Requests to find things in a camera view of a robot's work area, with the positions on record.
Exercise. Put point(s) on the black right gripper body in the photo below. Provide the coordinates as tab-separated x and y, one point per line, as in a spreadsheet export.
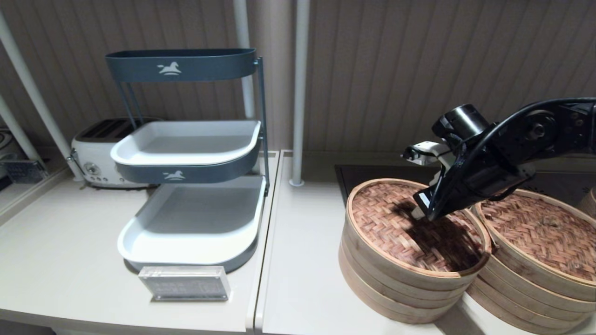
489	177

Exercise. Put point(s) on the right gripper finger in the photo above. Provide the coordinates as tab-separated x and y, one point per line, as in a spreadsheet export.
440	200
421	201

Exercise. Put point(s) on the woven bamboo steamer lid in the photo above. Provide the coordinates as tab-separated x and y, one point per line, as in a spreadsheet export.
372	218

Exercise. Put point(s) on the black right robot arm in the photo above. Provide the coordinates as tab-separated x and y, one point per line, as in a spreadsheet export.
558	125

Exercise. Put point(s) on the right bamboo steamer stack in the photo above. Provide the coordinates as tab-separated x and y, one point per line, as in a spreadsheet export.
549	232

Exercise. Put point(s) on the bamboo steamer basket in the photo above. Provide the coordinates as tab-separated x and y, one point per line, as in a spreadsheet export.
512	296
409	315
512	314
409	300

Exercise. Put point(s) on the black induction cooktop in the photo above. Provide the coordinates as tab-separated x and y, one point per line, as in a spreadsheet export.
372	174

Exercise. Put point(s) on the white metal pole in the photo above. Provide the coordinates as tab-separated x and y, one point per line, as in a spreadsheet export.
300	93
242	23
28	79
18	130

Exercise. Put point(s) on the large white rack tray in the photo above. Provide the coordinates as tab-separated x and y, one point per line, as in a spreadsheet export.
195	209

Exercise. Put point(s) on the white tray blue underside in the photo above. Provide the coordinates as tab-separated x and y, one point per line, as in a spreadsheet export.
186	143

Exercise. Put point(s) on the clear acrylic sign block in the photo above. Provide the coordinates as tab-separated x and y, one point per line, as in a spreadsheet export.
186	284

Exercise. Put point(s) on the dark blue rack tray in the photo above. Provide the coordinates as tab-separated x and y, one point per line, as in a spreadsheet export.
209	66

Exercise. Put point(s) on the white retro toaster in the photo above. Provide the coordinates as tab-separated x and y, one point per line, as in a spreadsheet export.
93	153

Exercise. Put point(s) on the metal mesh holder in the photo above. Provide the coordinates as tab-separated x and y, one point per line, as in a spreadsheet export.
23	171

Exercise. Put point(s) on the grey round appliance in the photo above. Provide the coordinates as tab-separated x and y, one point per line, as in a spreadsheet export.
4	143

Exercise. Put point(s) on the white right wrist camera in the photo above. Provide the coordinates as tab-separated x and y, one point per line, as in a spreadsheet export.
426	151

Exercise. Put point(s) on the dark blue rack frame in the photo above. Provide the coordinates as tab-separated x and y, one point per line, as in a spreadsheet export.
262	116

